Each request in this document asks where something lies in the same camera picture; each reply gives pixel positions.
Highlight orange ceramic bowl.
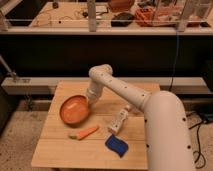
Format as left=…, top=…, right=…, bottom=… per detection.
left=60, top=95, right=90, bottom=125

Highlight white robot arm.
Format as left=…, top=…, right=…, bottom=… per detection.
left=86, top=64, right=196, bottom=171

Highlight white plastic bottle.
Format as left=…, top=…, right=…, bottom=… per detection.
left=107, top=105, right=131, bottom=135

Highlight orange toy carrot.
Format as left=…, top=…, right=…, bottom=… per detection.
left=70, top=125, right=99, bottom=140

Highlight wooden table board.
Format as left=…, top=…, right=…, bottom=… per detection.
left=30, top=80, right=161, bottom=171

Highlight blue sponge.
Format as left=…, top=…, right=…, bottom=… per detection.
left=105, top=135, right=129, bottom=158

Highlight black object on bench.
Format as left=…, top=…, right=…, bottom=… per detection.
left=111, top=12, right=134, bottom=27

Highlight metal clamp at left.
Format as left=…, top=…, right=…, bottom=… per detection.
left=0, top=55, right=31, bottom=84

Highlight orange crate on bench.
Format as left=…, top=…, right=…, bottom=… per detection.
left=135, top=8, right=178, bottom=27

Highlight blue hanging cable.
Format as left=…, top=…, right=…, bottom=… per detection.
left=167, top=32, right=181, bottom=93

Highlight black floor cables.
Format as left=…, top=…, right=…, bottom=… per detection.
left=186, top=111, right=211, bottom=169

